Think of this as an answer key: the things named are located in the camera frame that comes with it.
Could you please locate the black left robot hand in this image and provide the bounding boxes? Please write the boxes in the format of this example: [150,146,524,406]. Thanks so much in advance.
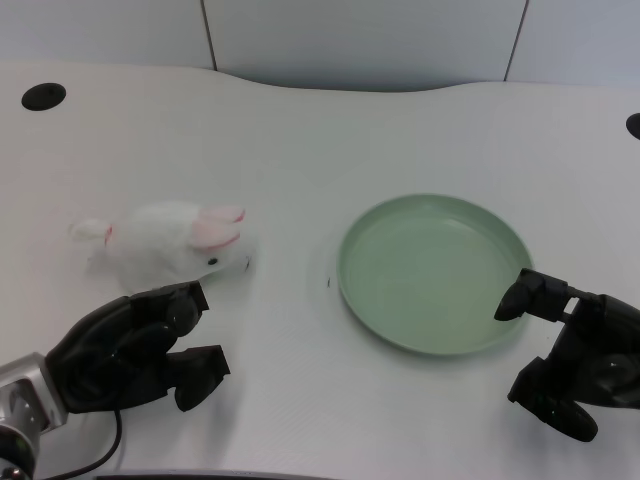
[44,280,232,415]

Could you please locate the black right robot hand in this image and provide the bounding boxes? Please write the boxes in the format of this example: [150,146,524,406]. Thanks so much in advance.
[492,267,640,444]

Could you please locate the white plush rabbit doll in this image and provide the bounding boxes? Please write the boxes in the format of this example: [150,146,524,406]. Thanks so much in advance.
[68,200,252,292]

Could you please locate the green round plate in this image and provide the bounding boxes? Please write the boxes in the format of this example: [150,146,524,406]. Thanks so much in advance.
[337,193,535,357]

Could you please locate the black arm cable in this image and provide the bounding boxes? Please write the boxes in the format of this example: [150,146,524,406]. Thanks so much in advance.
[32,409,124,476]

